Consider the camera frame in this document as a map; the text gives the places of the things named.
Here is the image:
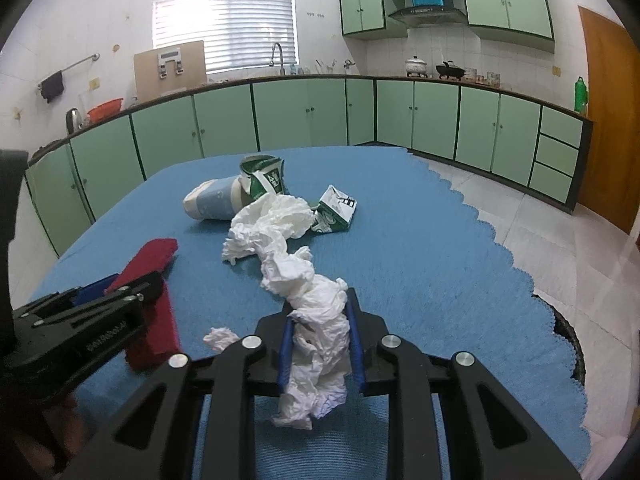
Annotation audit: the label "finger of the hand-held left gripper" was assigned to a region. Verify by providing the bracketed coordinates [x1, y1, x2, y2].
[12, 274, 120, 320]
[29, 271, 167, 335]

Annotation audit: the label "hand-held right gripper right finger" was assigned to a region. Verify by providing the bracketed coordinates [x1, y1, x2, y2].
[344, 287, 582, 480]

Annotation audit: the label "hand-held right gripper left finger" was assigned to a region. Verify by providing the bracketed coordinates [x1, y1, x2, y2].
[65, 311, 297, 480]

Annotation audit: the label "red cloth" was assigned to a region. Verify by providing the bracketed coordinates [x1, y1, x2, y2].
[106, 238, 182, 372]

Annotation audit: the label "white tissue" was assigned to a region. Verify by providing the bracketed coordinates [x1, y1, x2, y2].
[202, 327, 242, 352]
[222, 193, 317, 267]
[259, 246, 352, 432]

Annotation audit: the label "black bin with bag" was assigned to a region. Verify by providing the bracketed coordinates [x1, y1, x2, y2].
[529, 290, 587, 392]

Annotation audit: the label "blue scalloped table mat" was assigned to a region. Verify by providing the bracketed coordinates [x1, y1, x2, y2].
[27, 146, 589, 472]

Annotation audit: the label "blue white paper cup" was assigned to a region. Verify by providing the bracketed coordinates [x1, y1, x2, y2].
[182, 175, 251, 221]

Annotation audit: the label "crushed green white carton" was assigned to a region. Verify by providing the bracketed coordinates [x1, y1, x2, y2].
[310, 184, 359, 235]
[238, 154, 287, 211]

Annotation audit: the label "red plastic basin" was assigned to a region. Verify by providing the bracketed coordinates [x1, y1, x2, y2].
[85, 98, 124, 121]

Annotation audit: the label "dark hanging towel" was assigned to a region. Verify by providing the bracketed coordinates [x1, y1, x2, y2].
[39, 70, 65, 104]

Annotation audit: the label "cardboard box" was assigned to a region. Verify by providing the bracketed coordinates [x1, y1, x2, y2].
[133, 40, 208, 102]

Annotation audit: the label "green base cabinets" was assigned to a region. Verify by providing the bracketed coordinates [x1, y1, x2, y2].
[25, 73, 594, 259]

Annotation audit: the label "white window blinds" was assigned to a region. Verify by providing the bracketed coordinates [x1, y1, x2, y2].
[152, 0, 294, 75]

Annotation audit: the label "row of glass jars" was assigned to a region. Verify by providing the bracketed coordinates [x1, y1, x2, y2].
[463, 67, 502, 86]

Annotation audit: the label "black range hood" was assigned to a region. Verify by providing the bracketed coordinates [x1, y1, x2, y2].
[388, 5, 466, 29]

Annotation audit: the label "green thermos bottle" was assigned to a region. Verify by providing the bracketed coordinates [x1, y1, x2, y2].
[573, 76, 590, 114]

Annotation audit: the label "wooden door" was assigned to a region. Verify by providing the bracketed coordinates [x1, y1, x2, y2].
[575, 5, 640, 235]

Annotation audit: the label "steel towel rail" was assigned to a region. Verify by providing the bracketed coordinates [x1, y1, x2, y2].
[37, 52, 100, 89]

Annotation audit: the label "green wall cabinets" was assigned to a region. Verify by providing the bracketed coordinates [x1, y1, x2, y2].
[336, 0, 557, 54]

